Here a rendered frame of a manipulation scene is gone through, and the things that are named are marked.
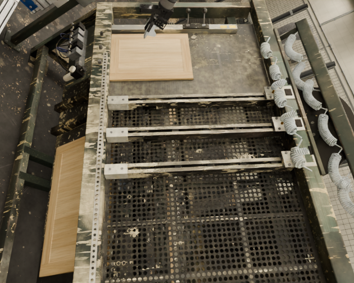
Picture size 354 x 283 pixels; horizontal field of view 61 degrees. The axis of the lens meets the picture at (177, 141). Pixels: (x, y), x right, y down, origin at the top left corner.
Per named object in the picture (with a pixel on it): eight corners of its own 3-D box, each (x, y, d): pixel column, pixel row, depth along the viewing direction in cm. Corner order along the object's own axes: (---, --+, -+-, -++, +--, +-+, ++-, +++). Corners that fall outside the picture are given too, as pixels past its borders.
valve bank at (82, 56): (57, 26, 222) (81, 10, 212) (72, 38, 233) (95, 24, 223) (48, 78, 198) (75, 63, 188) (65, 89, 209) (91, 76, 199)
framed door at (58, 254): (59, 148, 230) (56, 147, 228) (115, 125, 208) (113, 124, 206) (41, 277, 186) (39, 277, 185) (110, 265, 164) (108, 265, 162)
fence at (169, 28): (112, 29, 228) (111, 24, 225) (235, 28, 236) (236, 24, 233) (112, 33, 226) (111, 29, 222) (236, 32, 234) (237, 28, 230)
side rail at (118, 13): (114, 13, 245) (112, 1, 236) (246, 13, 255) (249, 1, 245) (113, 18, 243) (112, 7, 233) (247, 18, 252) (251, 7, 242)
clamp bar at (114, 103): (109, 100, 196) (103, 75, 175) (286, 95, 205) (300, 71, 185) (108, 113, 191) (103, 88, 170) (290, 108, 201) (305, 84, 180)
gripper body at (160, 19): (162, 31, 164) (173, 13, 156) (148, 23, 161) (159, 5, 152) (162, 23, 169) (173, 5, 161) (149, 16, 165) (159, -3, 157)
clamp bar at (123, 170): (106, 166, 173) (99, 146, 152) (305, 158, 183) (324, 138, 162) (105, 182, 168) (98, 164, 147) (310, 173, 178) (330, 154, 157)
